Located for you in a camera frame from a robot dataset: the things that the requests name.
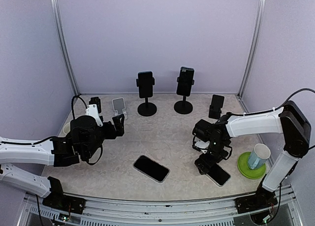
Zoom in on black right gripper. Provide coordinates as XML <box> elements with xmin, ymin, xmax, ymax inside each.
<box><xmin>194</xmin><ymin>139</ymin><xmax>228</xmax><ymax>174</ymax></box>

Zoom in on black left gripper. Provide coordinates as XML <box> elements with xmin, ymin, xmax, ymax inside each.
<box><xmin>84</xmin><ymin>114</ymin><xmax>125</xmax><ymax>159</ymax></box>

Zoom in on white-edged black phone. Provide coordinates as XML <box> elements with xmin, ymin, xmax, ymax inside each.
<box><xmin>207</xmin><ymin>164</ymin><xmax>231</xmax><ymax>187</ymax></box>

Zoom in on silver folding phone stand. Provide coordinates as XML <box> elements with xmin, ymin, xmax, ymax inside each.
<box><xmin>112</xmin><ymin>97</ymin><xmax>128</xmax><ymax>120</ymax></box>

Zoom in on teal-edged black phone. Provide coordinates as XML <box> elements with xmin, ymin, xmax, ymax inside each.
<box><xmin>136</xmin><ymin>71</ymin><xmax>155</xmax><ymax>98</ymax></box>

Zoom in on clear-case black phone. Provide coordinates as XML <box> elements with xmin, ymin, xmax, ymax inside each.
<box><xmin>133</xmin><ymin>155</ymin><xmax>170</xmax><ymax>183</ymax></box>

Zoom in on black folding phone stand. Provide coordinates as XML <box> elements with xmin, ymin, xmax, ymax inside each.
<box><xmin>208</xmin><ymin>95</ymin><xmax>224</xmax><ymax>120</ymax></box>

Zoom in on black round-base phone stand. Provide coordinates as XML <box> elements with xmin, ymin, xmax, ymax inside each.
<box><xmin>173</xmin><ymin>77</ymin><xmax>195</xmax><ymax>115</ymax></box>

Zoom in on blue-edged black phone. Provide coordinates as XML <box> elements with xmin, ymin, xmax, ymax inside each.
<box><xmin>176</xmin><ymin>67</ymin><xmax>194</xmax><ymax>97</ymax></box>

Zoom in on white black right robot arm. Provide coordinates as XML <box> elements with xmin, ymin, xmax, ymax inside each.
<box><xmin>192</xmin><ymin>100</ymin><xmax>311</xmax><ymax>208</ymax></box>

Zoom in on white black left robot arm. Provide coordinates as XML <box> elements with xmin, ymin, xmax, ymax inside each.
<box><xmin>0</xmin><ymin>114</ymin><xmax>125</xmax><ymax>209</ymax></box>

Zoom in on green plate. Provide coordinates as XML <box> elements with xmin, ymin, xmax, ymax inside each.
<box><xmin>237</xmin><ymin>152</ymin><xmax>266</xmax><ymax>180</ymax></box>

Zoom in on white mug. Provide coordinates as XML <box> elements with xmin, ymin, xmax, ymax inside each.
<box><xmin>63</xmin><ymin>122</ymin><xmax>70</xmax><ymax>135</ymax></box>

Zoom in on light blue cup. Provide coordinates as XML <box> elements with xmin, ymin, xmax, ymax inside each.
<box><xmin>247</xmin><ymin>143</ymin><xmax>271</xmax><ymax>170</ymax></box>

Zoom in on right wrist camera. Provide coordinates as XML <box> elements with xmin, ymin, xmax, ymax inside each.
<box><xmin>192</xmin><ymin>136</ymin><xmax>210</xmax><ymax>154</ymax></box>

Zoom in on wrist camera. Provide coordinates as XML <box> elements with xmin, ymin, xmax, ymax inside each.
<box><xmin>192</xmin><ymin>136</ymin><xmax>210</xmax><ymax>154</ymax></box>
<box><xmin>85</xmin><ymin>97</ymin><xmax>103</xmax><ymax>127</ymax></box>

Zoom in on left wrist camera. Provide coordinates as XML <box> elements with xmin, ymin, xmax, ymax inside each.
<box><xmin>85</xmin><ymin>97</ymin><xmax>103</xmax><ymax>127</ymax></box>

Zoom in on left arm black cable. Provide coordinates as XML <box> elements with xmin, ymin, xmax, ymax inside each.
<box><xmin>0</xmin><ymin>95</ymin><xmax>104</xmax><ymax>165</ymax></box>

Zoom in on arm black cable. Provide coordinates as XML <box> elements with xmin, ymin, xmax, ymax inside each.
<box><xmin>242</xmin><ymin>88</ymin><xmax>315</xmax><ymax>150</ymax></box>
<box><xmin>0</xmin><ymin>95</ymin><xmax>104</xmax><ymax>165</ymax></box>

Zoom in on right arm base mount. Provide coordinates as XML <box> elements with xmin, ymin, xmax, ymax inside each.
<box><xmin>235</xmin><ymin>194</ymin><xmax>278</xmax><ymax>214</ymax></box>

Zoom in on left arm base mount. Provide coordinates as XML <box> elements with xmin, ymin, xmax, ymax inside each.
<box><xmin>42</xmin><ymin>193</ymin><xmax>86</xmax><ymax>215</ymax></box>

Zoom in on aluminium front rail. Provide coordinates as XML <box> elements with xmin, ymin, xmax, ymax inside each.
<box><xmin>17</xmin><ymin>184</ymin><xmax>303</xmax><ymax>226</ymax></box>

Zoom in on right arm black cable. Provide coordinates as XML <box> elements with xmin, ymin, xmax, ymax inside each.
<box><xmin>242</xmin><ymin>88</ymin><xmax>315</xmax><ymax>150</ymax></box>

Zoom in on left aluminium frame post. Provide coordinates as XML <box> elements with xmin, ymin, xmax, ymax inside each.
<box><xmin>50</xmin><ymin>0</ymin><xmax>80</xmax><ymax>95</ymax></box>

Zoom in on aluminium frame post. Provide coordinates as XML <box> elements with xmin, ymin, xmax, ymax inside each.
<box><xmin>238</xmin><ymin>0</ymin><xmax>266</xmax><ymax>99</ymax></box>
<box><xmin>50</xmin><ymin>0</ymin><xmax>80</xmax><ymax>95</ymax></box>

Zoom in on right aluminium frame post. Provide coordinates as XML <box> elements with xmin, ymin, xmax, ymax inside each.
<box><xmin>238</xmin><ymin>0</ymin><xmax>266</xmax><ymax>99</ymax></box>

